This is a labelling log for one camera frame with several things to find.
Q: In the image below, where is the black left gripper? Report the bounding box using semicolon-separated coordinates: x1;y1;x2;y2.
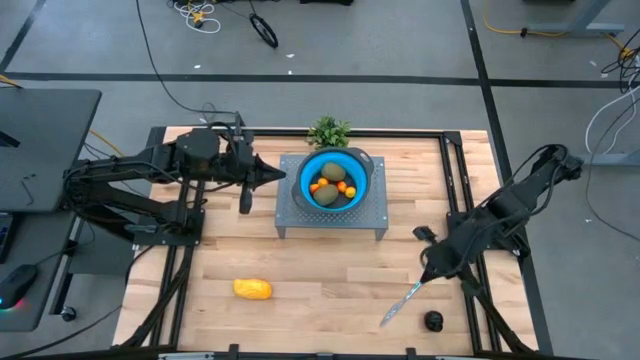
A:
219;134;287;191

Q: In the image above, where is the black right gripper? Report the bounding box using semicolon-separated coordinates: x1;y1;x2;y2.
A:
420;235;469;285

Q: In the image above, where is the blue grey collapsible colander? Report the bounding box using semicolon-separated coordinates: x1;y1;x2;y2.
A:
291;146;375;215

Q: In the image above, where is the knife with patterned handle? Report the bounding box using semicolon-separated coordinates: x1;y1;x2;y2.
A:
378;280;426;329

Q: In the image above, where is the grey perforated metal shelf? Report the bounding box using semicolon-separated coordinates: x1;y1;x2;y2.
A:
273;153;390;243

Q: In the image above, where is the black avocado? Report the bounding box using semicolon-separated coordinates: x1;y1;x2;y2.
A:
423;309;445;333

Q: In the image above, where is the small green potted plant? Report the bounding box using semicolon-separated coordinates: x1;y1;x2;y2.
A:
305;114;353;151

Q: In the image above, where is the yellow mango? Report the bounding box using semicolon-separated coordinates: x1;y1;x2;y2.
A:
232;277;274;301

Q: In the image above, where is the black two-level desk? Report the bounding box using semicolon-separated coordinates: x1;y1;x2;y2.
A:
0;88;104;334

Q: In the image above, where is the black keyboard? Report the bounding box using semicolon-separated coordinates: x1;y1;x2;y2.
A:
0;212;21;265

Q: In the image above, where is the black computer mouse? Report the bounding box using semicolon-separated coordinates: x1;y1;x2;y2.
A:
0;263;40;310

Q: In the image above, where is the black hanging cable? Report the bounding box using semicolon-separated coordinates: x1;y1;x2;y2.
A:
134;0;240;117

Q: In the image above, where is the black cable loop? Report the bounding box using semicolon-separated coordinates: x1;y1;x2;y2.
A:
248;13;280;50

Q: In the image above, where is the black aluminium table frame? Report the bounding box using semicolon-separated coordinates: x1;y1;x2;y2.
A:
113;124;555;360

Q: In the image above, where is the white cable with yellow plug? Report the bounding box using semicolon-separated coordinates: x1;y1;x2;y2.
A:
168;0;222;35

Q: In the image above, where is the black cable bundle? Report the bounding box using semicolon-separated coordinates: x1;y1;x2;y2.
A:
599;29;640;96

